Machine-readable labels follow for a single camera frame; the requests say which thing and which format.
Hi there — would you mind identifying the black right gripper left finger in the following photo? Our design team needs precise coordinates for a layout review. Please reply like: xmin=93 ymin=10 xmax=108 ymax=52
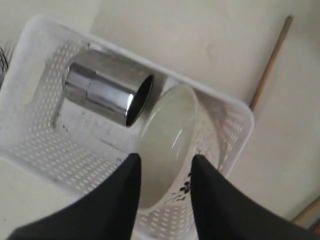
xmin=8 ymin=153 xmax=142 ymax=240

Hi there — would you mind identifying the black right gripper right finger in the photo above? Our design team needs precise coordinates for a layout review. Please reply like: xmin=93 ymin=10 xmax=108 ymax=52
xmin=190 ymin=154 xmax=317 ymax=240

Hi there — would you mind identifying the wooden chopstick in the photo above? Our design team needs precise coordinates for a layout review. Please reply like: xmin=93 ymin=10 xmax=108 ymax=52
xmin=292 ymin=197 xmax=320 ymax=230
xmin=249 ymin=14 xmax=294 ymax=112

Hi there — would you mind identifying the white patterned ceramic bowl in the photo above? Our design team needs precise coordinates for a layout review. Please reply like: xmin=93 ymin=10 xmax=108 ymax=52
xmin=136 ymin=84 xmax=222 ymax=214

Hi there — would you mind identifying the white perforated plastic basket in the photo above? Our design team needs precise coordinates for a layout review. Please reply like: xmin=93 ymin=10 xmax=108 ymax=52
xmin=0 ymin=13 xmax=255 ymax=240

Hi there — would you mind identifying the silver fork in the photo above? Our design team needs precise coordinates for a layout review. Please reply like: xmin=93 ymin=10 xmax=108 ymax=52
xmin=0 ymin=47 xmax=9 ymax=85

